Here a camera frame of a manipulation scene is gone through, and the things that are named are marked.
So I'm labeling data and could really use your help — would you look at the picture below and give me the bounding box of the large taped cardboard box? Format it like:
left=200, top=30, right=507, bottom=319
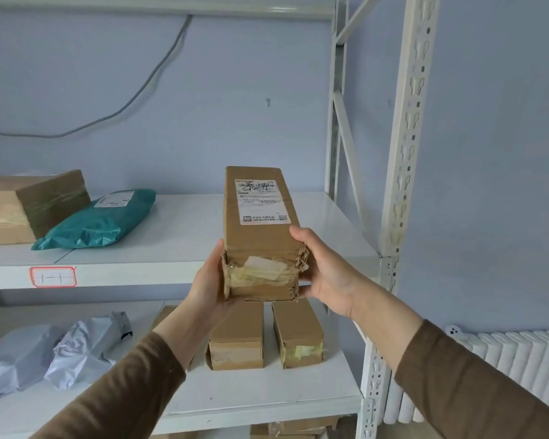
left=0, top=169, right=92, bottom=247

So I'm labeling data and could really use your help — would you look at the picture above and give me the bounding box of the crumpled grey mailer bag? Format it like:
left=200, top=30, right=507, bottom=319
left=44, top=311, right=134, bottom=390

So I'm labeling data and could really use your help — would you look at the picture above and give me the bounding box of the red bordered white label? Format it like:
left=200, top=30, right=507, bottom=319
left=29, top=266, right=78, bottom=288

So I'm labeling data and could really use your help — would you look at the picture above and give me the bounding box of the person's left forearm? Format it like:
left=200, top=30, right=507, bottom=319
left=30, top=292, right=233, bottom=439

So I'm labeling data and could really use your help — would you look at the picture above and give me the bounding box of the person's right forearm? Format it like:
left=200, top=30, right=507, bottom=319
left=349, top=288, right=549, bottom=439

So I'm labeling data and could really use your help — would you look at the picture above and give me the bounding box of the flat cardboard box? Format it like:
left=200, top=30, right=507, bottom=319
left=250, top=415, right=340, bottom=439

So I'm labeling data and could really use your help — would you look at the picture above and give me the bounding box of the white radiator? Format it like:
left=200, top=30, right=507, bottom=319
left=383, top=325, right=549, bottom=426

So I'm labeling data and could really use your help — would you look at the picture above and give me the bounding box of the person's left hand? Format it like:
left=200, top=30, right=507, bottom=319
left=189, top=239, right=239, bottom=323

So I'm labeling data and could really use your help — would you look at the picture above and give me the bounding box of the long labelled cardboard box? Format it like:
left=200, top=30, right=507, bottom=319
left=221, top=166, right=311, bottom=302

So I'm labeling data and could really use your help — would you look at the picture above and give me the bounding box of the grey wall cable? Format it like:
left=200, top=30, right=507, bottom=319
left=0, top=14, right=194, bottom=139

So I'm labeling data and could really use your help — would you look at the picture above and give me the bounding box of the white metal shelf rack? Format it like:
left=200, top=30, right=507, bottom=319
left=0, top=0, right=443, bottom=439

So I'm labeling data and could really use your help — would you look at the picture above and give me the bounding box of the person's right hand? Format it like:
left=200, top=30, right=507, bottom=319
left=289, top=226, right=381, bottom=322

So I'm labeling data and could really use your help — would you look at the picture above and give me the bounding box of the teal mailer bag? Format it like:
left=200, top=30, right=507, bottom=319
left=31, top=188, right=157, bottom=251

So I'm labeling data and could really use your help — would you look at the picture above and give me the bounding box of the small cardboard box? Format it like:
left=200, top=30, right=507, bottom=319
left=271, top=297, right=325, bottom=370
left=150, top=305, right=196, bottom=372
left=204, top=301, right=265, bottom=371

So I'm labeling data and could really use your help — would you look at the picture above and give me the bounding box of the smooth grey mailer bag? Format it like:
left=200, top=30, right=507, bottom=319
left=0, top=324, right=66, bottom=401

